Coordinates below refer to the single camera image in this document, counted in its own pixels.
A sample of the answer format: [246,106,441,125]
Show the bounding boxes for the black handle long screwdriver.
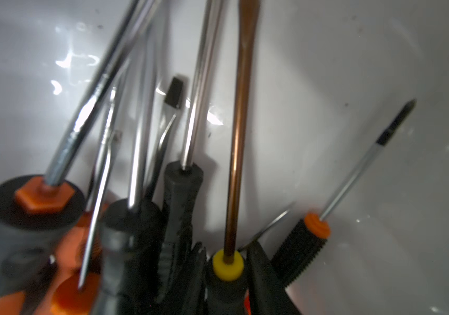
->
[156,1,223,303]

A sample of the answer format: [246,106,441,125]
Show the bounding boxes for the yellow black brown-shaft screwdriver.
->
[206,1,261,314]

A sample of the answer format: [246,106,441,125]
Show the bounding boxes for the orange black large screwdriver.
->
[0,1,160,312]

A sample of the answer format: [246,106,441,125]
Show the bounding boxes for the small orange black screwdriver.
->
[270,98,417,287]

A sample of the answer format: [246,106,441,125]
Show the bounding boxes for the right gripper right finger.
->
[246,241,301,315]

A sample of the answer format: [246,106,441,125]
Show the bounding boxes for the black grey handle screwdriver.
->
[90,27,162,314]

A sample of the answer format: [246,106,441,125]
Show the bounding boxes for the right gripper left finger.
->
[161,242,207,315]

